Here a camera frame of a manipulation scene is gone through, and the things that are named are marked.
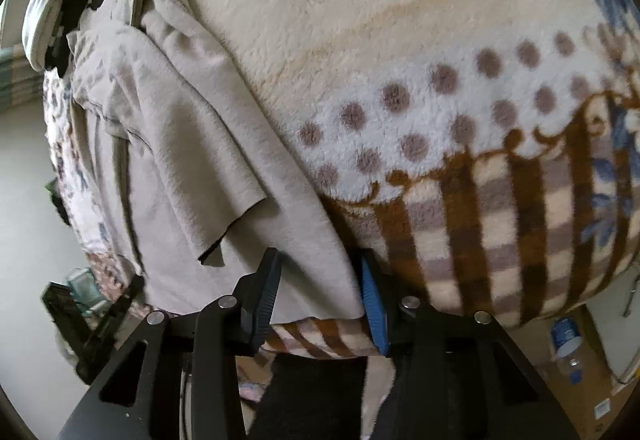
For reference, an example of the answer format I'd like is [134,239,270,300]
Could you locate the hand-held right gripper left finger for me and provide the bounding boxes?
[56,247,286,440]

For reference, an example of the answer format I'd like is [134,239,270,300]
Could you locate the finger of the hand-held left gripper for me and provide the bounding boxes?
[75,274,147,383]

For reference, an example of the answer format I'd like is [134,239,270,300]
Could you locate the cardboard box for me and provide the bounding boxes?
[520,305,640,440]

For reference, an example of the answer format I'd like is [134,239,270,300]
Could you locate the black strap garment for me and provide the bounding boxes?
[47,0,133,77]

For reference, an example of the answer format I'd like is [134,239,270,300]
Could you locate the green striped cloth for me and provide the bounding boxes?
[0,45,47,112]

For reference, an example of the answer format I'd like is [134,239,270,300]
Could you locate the cream dotted plaid blanket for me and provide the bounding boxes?
[165,0,640,361]

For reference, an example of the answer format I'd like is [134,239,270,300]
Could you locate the floral bed sheet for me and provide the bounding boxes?
[42,67,146,316]

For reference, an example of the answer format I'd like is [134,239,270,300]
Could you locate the white cabinet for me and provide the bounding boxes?
[584,265,640,386]

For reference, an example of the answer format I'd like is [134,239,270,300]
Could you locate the person's black trousers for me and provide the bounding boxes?
[247,354,401,440]

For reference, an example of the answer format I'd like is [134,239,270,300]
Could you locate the beige small garment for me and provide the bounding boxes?
[67,0,366,327]

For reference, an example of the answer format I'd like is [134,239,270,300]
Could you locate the blue label plastic bottle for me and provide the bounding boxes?
[550,317,587,382]

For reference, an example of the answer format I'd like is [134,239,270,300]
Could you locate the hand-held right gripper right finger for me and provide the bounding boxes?
[356,250,582,440]

